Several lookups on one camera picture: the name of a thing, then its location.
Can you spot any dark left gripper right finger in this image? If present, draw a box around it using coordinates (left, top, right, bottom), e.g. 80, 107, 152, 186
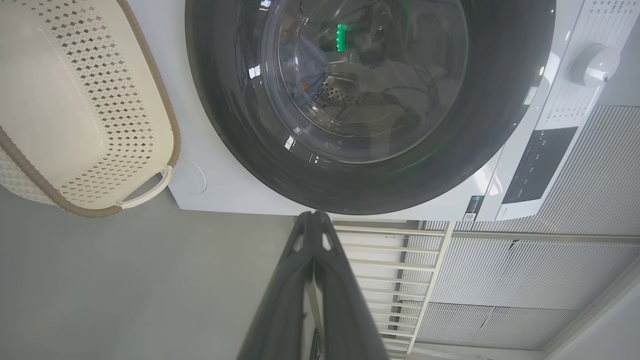
313, 211, 391, 360

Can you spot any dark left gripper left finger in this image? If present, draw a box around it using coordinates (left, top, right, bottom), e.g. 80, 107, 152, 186
237, 211, 317, 360

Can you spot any dark round glass washer door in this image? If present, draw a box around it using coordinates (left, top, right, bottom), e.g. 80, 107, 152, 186
185, 0, 557, 216

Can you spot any blue garment large orange print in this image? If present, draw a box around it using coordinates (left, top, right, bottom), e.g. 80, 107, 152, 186
294, 34, 332, 107

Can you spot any white washing machine body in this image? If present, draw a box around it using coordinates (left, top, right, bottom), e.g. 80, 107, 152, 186
127, 0, 640, 222

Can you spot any cream perforated laundry basket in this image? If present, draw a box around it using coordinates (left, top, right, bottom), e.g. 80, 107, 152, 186
0, 0, 182, 219

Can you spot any white slatted railing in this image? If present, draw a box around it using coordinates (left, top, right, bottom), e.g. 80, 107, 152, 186
331, 220, 453, 360

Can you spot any round white filter cover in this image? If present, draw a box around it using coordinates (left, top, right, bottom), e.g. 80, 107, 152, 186
169, 152, 207, 196

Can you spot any small black QR sticker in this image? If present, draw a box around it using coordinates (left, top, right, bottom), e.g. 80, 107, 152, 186
462, 194, 484, 222

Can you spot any grey ribbed panel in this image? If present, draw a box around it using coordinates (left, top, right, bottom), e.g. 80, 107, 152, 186
412, 104, 640, 352

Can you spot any black washer display panel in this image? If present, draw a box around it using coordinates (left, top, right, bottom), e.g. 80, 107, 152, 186
502, 126, 579, 205

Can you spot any white washer control knob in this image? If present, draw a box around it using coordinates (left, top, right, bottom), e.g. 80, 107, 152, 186
570, 43, 622, 89

